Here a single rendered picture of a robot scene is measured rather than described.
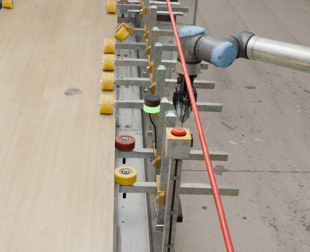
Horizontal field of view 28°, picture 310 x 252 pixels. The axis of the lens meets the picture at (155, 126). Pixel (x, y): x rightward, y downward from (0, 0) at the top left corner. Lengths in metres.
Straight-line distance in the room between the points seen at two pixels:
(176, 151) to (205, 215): 1.87
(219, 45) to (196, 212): 1.70
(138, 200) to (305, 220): 1.44
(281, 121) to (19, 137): 2.85
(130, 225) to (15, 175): 0.51
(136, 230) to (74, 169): 0.37
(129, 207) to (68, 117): 0.45
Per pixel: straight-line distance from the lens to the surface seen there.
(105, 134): 2.50
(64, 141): 2.45
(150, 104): 2.32
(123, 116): 3.31
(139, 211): 2.55
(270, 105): 5.20
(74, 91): 2.87
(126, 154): 2.48
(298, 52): 2.14
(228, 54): 2.18
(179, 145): 1.82
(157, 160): 2.42
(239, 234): 3.56
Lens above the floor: 2.05
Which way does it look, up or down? 26 degrees down
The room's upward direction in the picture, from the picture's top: 4 degrees clockwise
